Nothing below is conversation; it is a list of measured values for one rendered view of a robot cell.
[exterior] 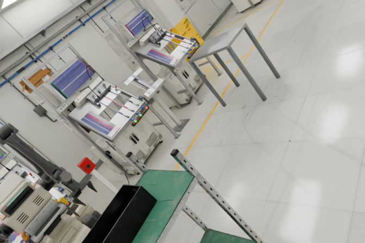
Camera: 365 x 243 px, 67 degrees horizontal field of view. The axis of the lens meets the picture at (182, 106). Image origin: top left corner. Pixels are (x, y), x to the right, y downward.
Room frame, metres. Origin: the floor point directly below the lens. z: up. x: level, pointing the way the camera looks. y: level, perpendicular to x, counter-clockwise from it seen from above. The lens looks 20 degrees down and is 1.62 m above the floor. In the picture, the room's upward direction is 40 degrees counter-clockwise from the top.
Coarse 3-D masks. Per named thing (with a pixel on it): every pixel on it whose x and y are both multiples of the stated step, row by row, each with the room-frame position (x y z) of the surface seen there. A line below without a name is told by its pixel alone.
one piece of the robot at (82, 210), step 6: (60, 198) 2.14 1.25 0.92; (72, 204) 2.13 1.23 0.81; (78, 204) 2.05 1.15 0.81; (66, 210) 2.10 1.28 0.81; (78, 210) 1.97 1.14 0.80; (84, 210) 1.98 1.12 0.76; (90, 210) 1.99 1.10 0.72; (72, 216) 1.94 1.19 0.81; (78, 216) 1.94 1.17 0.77; (96, 216) 1.99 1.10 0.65; (24, 234) 1.94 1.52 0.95
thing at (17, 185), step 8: (8, 176) 1.71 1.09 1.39; (16, 176) 1.69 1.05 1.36; (0, 184) 1.67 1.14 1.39; (8, 184) 1.65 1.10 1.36; (16, 184) 1.64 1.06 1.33; (24, 184) 1.64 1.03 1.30; (0, 192) 1.62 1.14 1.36; (8, 192) 1.61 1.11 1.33; (16, 192) 1.60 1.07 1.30; (24, 192) 1.65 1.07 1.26; (0, 200) 1.58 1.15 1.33; (8, 200) 1.57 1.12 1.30; (16, 200) 1.61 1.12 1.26; (24, 200) 1.66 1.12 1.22; (0, 208) 1.54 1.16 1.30; (8, 208) 1.57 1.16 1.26; (16, 208) 1.62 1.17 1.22; (8, 216) 1.58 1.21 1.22
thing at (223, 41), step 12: (216, 36) 3.39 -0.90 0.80; (228, 36) 3.01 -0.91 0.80; (252, 36) 2.97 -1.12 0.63; (204, 48) 3.32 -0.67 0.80; (216, 48) 2.96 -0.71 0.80; (228, 48) 2.77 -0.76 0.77; (192, 60) 3.29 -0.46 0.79; (240, 60) 2.78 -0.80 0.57; (228, 72) 3.54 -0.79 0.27; (276, 72) 2.98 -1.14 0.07; (252, 84) 2.78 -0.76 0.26; (216, 96) 3.34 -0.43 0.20; (264, 96) 2.77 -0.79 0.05
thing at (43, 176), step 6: (6, 126) 1.61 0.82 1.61; (0, 132) 1.59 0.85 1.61; (6, 132) 1.60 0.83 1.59; (0, 138) 1.58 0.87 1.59; (6, 138) 1.65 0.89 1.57; (24, 156) 1.66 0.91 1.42; (30, 162) 1.67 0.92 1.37; (36, 168) 1.68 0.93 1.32; (36, 174) 1.69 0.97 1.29; (42, 174) 1.67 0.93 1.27; (48, 180) 1.66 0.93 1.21
